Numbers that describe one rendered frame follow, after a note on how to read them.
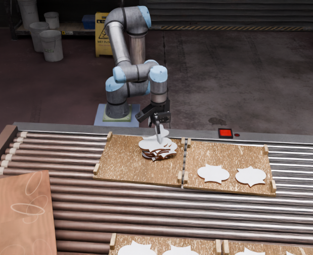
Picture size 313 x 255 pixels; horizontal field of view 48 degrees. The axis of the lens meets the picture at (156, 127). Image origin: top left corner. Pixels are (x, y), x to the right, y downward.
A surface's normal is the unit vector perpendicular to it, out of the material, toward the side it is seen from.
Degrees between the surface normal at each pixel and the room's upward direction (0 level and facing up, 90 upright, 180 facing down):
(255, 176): 0
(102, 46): 82
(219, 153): 0
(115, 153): 0
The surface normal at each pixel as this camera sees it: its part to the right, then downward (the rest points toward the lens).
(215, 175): 0.01, -0.83
